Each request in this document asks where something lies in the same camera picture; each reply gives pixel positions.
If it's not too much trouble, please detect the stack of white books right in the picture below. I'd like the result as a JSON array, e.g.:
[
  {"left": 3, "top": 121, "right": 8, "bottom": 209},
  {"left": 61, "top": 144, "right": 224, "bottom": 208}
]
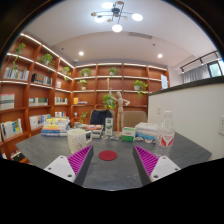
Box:
[{"left": 135, "top": 122, "right": 158, "bottom": 139}]

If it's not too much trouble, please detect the stack of books left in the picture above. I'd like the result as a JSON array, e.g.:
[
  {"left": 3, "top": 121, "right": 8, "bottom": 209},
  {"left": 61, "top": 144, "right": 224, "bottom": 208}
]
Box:
[{"left": 41, "top": 117, "right": 70, "bottom": 136}]

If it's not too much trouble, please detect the potted green plant centre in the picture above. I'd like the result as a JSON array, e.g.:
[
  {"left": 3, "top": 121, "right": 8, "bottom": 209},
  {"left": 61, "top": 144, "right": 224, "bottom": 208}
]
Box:
[{"left": 103, "top": 94, "right": 116, "bottom": 110}]

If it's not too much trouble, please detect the gripper purple padded right finger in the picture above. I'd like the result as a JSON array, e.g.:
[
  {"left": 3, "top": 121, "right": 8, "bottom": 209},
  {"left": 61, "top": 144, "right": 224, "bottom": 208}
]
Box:
[{"left": 133, "top": 145, "right": 180, "bottom": 186}]

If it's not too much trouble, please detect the white ceramic mug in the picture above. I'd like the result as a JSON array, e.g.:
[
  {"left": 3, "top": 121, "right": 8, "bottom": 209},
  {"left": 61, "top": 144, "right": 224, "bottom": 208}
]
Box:
[{"left": 67, "top": 129, "right": 92, "bottom": 153}]

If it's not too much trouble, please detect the gripper purple padded left finger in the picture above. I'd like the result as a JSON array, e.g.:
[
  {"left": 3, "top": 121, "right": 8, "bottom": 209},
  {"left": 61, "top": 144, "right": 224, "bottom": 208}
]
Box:
[{"left": 45, "top": 145, "right": 94, "bottom": 186}]

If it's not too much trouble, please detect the green white carton box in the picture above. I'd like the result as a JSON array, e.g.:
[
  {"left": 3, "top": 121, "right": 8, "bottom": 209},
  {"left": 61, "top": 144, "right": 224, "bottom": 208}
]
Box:
[{"left": 105, "top": 118, "right": 113, "bottom": 136}]

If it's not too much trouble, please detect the green white small box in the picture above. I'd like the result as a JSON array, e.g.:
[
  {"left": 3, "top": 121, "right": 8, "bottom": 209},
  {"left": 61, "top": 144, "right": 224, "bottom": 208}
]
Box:
[{"left": 122, "top": 127, "right": 136, "bottom": 142}]

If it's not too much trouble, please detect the flat book stack centre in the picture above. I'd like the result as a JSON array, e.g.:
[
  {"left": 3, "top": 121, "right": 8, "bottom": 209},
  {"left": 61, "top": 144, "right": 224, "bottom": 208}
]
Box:
[{"left": 74, "top": 122, "right": 104, "bottom": 138}]

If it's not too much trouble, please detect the wooden artist mannequin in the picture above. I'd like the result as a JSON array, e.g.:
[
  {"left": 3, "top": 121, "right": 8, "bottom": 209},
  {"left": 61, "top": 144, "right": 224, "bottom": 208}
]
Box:
[{"left": 109, "top": 89, "right": 130, "bottom": 133}]

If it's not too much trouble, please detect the beige chair back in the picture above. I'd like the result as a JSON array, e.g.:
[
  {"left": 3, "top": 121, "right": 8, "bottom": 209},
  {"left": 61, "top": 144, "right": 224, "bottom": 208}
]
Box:
[{"left": 124, "top": 111, "right": 147, "bottom": 127}]

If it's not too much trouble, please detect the wooden wall bookshelf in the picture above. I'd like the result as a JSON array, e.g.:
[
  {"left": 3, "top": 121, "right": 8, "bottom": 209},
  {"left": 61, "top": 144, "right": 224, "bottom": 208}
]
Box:
[{"left": 0, "top": 33, "right": 169, "bottom": 159}]

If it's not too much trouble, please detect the clear plastic water bottle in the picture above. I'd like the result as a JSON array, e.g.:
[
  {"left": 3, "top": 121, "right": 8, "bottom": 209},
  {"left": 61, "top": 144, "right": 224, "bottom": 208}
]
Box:
[{"left": 154, "top": 111, "right": 175, "bottom": 156}]

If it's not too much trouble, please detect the ceiling chandelier lamp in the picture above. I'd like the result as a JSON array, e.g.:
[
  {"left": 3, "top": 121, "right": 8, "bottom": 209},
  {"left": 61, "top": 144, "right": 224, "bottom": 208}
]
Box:
[{"left": 91, "top": 0, "right": 143, "bottom": 33}]

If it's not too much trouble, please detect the round red coaster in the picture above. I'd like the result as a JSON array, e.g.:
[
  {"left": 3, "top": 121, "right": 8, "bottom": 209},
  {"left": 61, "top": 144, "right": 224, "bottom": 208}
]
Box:
[{"left": 99, "top": 150, "right": 117, "bottom": 161}]

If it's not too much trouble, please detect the dark blue bag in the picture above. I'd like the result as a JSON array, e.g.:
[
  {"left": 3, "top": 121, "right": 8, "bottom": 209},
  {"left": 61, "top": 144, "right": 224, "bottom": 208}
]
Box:
[{"left": 90, "top": 110, "right": 112, "bottom": 125}]

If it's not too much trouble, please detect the white partition counter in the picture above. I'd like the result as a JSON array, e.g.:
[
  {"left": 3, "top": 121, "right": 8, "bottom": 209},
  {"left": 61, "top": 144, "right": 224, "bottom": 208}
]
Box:
[{"left": 148, "top": 77, "right": 224, "bottom": 160}]

